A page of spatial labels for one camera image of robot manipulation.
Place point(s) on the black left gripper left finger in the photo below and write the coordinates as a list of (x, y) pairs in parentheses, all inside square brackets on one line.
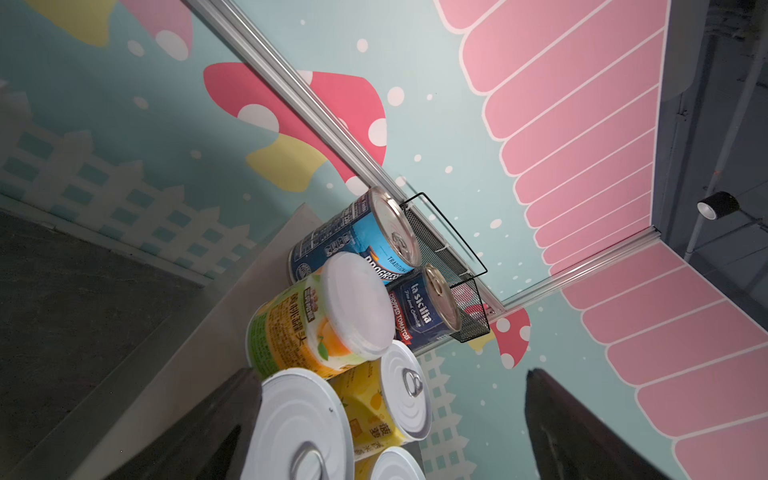
[(209, 442)]

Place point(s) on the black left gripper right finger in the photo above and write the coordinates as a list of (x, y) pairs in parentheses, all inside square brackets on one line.
[(570, 442)]

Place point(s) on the yellow can silver lid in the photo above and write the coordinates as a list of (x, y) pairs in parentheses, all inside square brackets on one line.
[(302, 431)]

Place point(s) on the white lid small can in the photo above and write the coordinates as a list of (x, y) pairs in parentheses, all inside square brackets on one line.
[(386, 401)]

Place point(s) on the green yellow white lid can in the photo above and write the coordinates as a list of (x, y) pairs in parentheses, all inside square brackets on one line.
[(331, 321)]

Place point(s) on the dark chopped tomatoes can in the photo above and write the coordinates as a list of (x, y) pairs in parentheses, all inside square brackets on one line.
[(424, 307)]

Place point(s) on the blue chicken noodle soup can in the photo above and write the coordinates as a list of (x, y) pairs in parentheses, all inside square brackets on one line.
[(374, 227)]

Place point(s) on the black wire mesh basket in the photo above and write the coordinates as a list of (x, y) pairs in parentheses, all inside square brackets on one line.
[(444, 247)]

